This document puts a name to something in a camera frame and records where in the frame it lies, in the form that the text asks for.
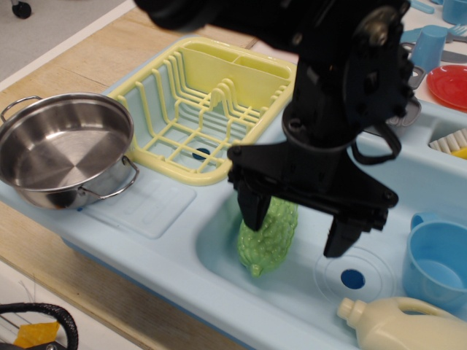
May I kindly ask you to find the blue plastic cup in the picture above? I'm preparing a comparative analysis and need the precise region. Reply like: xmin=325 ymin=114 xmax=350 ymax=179
xmin=411 ymin=25 xmax=448 ymax=73

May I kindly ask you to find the yellow dish rack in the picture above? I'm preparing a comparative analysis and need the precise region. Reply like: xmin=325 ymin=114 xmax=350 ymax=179
xmin=108 ymin=36 xmax=296 ymax=186

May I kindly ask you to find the cream detergent bottle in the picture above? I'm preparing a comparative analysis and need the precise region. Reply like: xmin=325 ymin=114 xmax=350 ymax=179
xmin=337 ymin=297 xmax=466 ymax=349

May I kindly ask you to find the light blue toy sink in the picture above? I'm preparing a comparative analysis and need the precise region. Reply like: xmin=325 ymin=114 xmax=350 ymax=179
xmin=1 ymin=102 xmax=466 ymax=349

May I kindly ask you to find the black braided cable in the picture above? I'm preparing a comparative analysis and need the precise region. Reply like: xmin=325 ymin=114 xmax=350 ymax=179
xmin=0 ymin=302 xmax=79 ymax=350

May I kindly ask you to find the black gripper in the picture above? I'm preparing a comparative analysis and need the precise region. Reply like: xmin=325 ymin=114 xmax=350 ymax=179
xmin=228 ymin=118 xmax=398 ymax=258

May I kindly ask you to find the black caster wheel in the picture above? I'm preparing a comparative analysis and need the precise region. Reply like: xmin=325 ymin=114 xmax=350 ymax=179
xmin=11 ymin=0 xmax=32 ymax=19

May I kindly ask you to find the blue plastic mug in sink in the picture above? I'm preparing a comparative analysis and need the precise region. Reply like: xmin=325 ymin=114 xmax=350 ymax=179
xmin=402 ymin=212 xmax=466 ymax=312

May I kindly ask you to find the white scrub brush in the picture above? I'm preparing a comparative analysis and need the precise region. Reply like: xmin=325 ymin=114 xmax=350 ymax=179
xmin=428 ymin=128 xmax=466 ymax=159

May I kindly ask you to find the stainless steel pot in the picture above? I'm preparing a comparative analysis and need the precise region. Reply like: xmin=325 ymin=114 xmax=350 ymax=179
xmin=1 ymin=93 xmax=139 ymax=210

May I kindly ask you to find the blue cup top right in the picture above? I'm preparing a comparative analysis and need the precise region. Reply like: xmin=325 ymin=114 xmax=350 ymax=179
xmin=442 ymin=0 xmax=467 ymax=25

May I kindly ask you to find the yellow tape piece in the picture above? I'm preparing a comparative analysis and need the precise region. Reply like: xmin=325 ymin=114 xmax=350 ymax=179
xmin=13 ymin=322 xmax=60 ymax=349

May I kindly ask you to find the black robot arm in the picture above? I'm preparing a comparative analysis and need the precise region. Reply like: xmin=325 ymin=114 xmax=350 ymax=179
xmin=138 ymin=1 xmax=413 ymax=257

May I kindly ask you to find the green toy squash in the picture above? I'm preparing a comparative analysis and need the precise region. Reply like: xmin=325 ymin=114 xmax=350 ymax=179
xmin=236 ymin=198 xmax=298 ymax=278

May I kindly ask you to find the red plastic plate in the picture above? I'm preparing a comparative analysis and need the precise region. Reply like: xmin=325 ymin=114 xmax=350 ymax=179
xmin=426 ymin=65 xmax=466 ymax=112

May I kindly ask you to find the grey toy faucet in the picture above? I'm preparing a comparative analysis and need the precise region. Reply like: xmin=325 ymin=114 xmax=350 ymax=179
xmin=386 ymin=66 xmax=426 ymax=128

